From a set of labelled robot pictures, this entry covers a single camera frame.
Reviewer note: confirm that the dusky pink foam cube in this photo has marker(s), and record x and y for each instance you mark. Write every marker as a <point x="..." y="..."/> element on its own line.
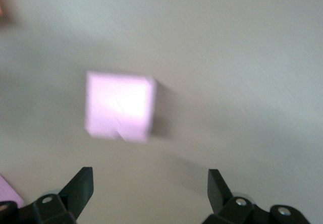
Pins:
<point x="7" y="191"/>

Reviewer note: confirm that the notched pink foam cube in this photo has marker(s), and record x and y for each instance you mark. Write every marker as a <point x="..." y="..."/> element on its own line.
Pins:
<point x="118" y="103"/>

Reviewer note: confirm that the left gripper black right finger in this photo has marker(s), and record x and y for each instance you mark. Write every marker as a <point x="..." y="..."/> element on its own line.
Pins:
<point x="217" y="191"/>

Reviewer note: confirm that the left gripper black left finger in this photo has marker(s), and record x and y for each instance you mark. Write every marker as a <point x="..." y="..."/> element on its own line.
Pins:
<point x="78" y="188"/>

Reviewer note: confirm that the table cover sheet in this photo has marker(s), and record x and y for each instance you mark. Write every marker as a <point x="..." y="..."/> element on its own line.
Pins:
<point x="227" y="57"/>

